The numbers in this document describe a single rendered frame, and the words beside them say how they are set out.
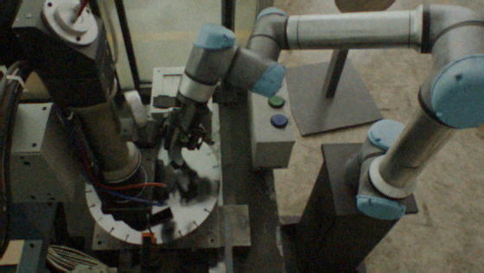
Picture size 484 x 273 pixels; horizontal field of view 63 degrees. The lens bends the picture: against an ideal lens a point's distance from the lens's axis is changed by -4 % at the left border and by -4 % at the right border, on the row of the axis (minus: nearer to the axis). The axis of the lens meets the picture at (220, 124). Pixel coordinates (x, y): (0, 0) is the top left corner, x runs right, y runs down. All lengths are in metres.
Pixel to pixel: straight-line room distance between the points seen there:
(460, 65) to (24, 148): 0.64
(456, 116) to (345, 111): 1.67
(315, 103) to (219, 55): 1.64
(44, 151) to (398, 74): 2.47
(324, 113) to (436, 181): 0.69
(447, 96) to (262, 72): 0.33
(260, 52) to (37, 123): 0.50
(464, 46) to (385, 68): 2.01
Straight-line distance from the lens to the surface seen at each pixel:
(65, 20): 0.42
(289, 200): 2.06
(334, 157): 1.32
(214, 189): 0.99
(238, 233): 1.09
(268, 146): 1.15
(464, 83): 0.73
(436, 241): 2.20
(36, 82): 1.49
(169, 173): 1.01
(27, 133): 0.49
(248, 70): 0.81
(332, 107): 2.41
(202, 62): 0.82
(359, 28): 0.87
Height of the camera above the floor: 1.83
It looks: 54 degrees down
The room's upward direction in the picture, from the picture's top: straight up
